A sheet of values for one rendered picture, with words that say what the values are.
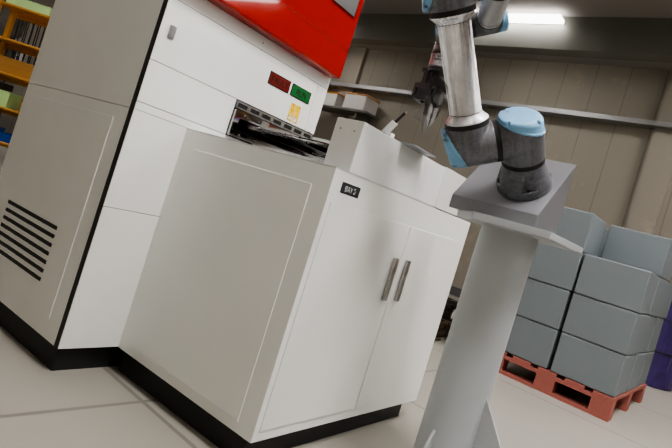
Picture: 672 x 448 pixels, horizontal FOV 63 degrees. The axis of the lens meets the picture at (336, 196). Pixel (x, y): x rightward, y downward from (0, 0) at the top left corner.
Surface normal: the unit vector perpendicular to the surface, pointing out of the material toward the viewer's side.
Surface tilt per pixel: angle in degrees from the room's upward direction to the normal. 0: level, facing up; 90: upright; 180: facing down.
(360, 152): 90
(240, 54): 90
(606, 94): 90
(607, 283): 90
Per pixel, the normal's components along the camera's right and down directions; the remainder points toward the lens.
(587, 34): -0.60, -0.20
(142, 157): 0.77, 0.23
